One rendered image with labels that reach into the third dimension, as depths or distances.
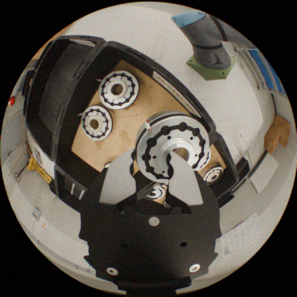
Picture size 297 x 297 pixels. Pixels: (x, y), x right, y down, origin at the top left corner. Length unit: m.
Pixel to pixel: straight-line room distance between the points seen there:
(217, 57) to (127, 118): 0.35
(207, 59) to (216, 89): 0.19
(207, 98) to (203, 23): 0.34
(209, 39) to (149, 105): 0.29
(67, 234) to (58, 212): 0.73
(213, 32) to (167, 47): 0.24
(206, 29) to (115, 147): 0.45
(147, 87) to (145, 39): 0.29
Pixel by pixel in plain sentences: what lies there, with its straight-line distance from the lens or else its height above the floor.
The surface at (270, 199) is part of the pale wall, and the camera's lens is 3.14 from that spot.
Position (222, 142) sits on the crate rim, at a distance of 0.26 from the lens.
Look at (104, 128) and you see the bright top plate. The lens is 0.28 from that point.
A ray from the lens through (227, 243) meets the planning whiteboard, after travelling 3.22.
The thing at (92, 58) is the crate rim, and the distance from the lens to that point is 0.22.
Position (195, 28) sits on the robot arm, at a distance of 0.31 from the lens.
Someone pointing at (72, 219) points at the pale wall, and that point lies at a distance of 3.50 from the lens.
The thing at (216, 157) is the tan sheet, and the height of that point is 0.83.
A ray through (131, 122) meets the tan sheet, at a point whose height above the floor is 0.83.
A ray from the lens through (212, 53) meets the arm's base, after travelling 0.36.
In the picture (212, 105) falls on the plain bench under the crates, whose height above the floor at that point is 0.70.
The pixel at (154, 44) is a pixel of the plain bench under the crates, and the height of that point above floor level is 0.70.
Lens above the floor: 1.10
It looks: 60 degrees down
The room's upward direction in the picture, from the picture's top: 180 degrees counter-clockwise
